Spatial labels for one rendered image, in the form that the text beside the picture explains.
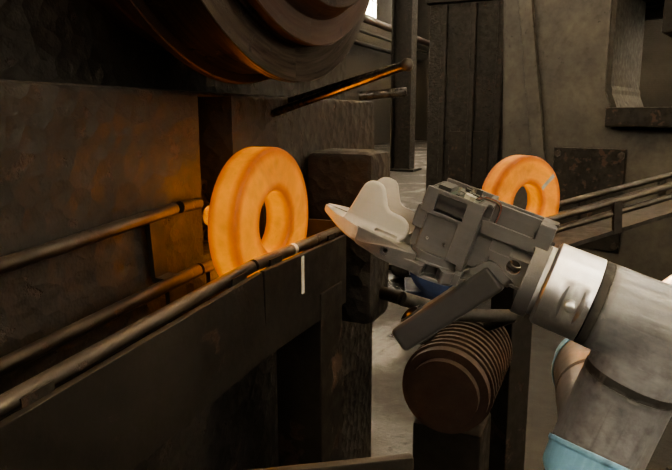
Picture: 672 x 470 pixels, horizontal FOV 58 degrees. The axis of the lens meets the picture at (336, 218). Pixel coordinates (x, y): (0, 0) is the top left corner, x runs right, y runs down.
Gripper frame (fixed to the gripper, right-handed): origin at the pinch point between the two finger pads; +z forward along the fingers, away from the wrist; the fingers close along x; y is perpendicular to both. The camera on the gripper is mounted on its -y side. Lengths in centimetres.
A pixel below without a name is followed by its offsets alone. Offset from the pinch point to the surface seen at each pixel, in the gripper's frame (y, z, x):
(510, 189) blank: 2.0, -10.5, -43.0
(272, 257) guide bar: -4.7, 3.3, 4.9
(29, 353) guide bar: -9.0, 8.4, 27.1
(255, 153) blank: 3.8, 9.2, 2.7
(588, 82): 29, -4, -268
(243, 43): 14.0, 9.2, 9.2
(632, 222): 0, -30, -67
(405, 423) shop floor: -78, -2, -96
